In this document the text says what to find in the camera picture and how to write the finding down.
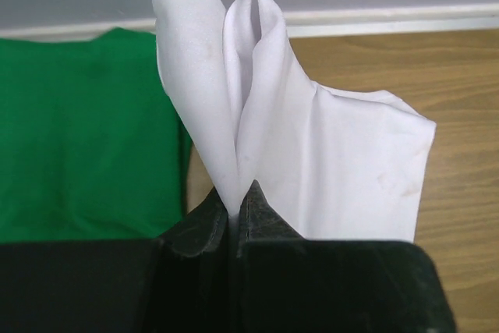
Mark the white t shirt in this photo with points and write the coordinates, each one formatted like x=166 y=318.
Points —
x=335 y=164

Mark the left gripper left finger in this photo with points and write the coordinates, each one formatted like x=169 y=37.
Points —
x=176 y=282

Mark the folded green t shirt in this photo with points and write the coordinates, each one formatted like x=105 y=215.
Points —
x=91 y=146

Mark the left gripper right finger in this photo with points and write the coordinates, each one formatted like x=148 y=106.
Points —
x=287 y=283

